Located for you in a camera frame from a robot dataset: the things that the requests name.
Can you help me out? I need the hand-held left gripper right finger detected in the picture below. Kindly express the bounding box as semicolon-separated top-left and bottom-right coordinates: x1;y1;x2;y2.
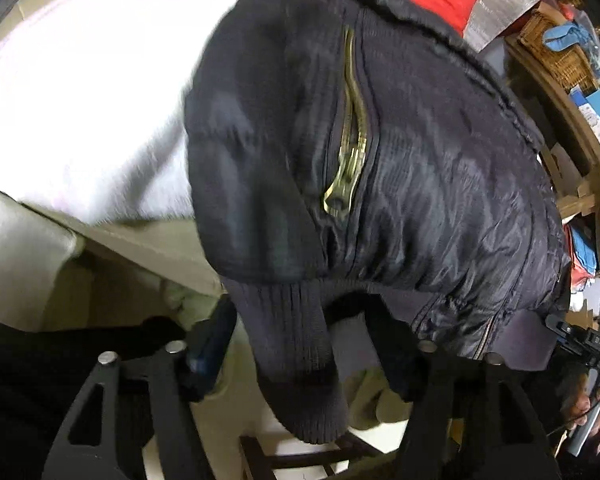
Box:
367;317;563;480

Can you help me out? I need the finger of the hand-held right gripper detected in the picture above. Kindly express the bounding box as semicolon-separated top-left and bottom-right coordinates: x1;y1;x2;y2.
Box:
545;311;588;348

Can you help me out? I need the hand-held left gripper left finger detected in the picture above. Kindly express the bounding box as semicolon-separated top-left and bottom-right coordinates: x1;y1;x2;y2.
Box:
40;297;238;480

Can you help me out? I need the dark navy quilted jacket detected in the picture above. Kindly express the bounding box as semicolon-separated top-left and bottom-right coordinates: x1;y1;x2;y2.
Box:
182;0;573;445

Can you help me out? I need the person's right hand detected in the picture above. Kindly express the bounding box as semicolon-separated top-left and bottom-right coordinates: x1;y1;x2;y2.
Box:
560;377;600;431

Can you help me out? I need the dark wooden stool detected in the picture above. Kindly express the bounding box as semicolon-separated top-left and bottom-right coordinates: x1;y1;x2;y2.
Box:
239;432;386;480

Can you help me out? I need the wooden table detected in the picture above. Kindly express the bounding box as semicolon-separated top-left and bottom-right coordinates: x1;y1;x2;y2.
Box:
502;2;600;281

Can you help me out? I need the white patterned packet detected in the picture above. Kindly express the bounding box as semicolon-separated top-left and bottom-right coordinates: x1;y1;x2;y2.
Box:
582;107;600;156

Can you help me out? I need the cream leather sofa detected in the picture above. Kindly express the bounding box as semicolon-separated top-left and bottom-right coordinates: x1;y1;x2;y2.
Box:
0;180;231;333

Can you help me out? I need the light blue cardboard box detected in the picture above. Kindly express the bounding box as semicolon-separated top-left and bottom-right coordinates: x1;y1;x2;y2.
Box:
569;85;600;158

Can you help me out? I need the wicker basket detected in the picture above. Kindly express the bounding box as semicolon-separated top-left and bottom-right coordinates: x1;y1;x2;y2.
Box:
517;10;598;93

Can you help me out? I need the blue cloth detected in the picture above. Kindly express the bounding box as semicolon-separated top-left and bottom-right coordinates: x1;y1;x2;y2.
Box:
542;22;593;53

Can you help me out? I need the white bed sheet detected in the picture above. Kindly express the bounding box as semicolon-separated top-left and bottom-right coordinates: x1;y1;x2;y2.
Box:
0;0;396;226

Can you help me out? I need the silver foil insulation mat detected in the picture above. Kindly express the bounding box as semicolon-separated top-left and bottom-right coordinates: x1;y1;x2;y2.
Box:
437;0;538;53

